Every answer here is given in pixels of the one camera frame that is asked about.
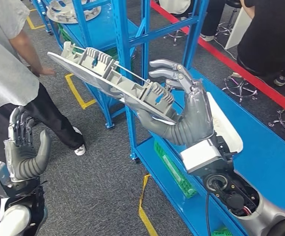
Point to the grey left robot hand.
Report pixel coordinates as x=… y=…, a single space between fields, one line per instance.
x=20 y=156

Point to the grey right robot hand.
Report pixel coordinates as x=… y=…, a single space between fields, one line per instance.
x=196 y=114

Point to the silver plastic wheel hubcap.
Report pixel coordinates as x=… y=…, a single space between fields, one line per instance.
x=69 y=11
x=102 y=75

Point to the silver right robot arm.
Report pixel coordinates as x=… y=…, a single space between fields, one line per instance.
x=255 y=208

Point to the white plastic trim part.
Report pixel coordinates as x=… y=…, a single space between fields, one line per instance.
x=226 y=130

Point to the blue metal shelf rack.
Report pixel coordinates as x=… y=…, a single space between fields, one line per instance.
x=102 y=29
x=267 y=156

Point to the red barrier belt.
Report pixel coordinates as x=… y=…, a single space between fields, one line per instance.
x=231 y=62

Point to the person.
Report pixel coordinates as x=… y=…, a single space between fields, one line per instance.
x=267 y=32
x=4 y=65
x=174 y=5
x=213 y=16

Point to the white table panel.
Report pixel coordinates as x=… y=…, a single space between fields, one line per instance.
x=238 y=29

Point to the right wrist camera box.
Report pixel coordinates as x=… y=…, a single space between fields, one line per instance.
x=201 y=156

